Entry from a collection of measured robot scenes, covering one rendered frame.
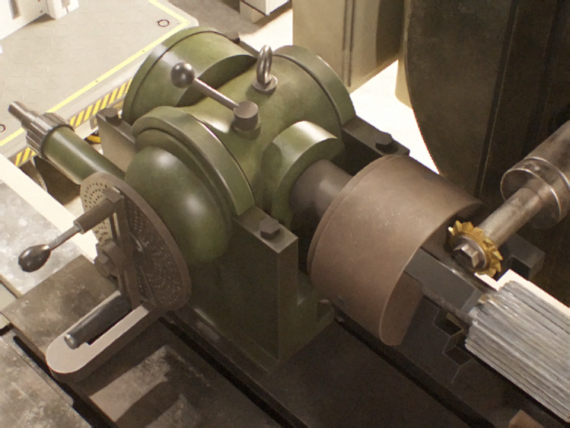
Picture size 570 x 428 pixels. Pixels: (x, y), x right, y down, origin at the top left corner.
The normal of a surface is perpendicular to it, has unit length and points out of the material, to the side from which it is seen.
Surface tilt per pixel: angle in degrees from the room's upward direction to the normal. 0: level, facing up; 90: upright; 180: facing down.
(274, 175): 48
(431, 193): 13
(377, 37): 90
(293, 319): 90
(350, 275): 69
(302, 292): 0
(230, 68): 90
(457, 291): 35
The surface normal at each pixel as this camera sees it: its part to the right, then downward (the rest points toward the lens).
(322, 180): -0.14, -0.54
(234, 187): 0.58, 0.03
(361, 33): 0.71, 0.53
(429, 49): -0.70, 0.54
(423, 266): -0.40, -0.23
